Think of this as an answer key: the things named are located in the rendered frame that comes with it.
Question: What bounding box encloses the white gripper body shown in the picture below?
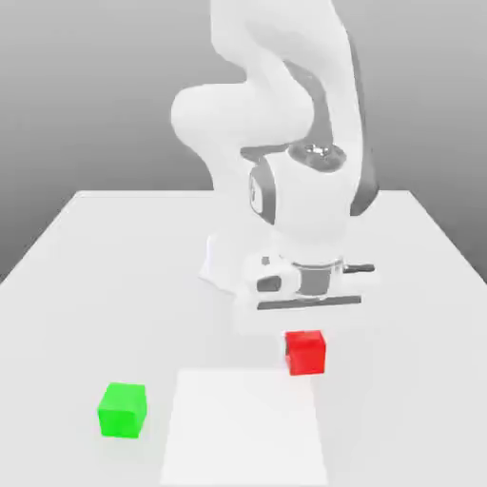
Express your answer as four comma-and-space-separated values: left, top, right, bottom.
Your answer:
234, 291, 379, 337

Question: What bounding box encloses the small red cube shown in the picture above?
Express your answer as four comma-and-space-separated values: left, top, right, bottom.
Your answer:
284, 329, 327, 377

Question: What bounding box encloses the small green cube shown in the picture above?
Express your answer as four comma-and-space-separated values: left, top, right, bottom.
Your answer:
97, 381, 148, 439

